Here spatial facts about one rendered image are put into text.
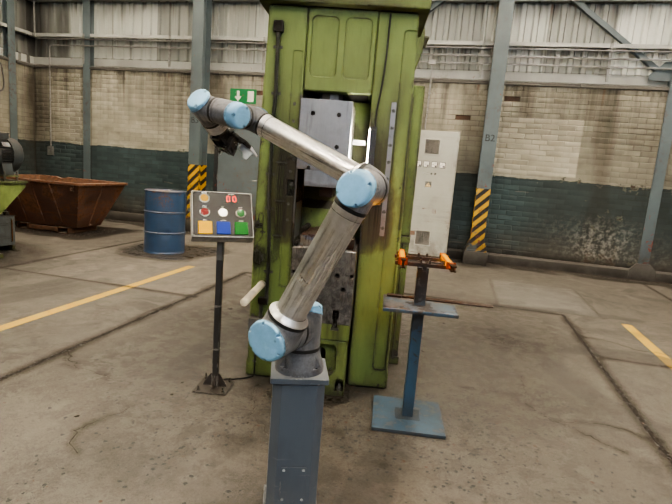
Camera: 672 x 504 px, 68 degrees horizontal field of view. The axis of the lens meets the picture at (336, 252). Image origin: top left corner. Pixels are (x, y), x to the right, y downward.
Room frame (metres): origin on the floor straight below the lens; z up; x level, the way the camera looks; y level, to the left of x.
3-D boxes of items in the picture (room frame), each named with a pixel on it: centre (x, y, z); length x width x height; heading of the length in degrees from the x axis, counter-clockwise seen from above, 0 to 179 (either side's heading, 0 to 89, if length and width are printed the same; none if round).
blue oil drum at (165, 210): (7.17, 2.50, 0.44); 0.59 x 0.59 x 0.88
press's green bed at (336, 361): (3.15, 0.05, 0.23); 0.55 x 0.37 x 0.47; 177
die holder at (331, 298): (3.15, 0.05, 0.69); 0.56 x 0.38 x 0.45; 177
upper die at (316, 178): (3.14, 0.11, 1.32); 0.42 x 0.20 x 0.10; 177
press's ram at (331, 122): (3.14, 0.07, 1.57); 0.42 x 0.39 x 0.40; 177
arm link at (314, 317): (1.85, 0.11, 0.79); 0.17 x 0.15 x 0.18; 154
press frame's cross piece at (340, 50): (3.29, 0.05, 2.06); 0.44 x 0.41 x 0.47; 177
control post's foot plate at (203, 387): (2.89, 0.68, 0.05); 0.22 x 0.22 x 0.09; 87
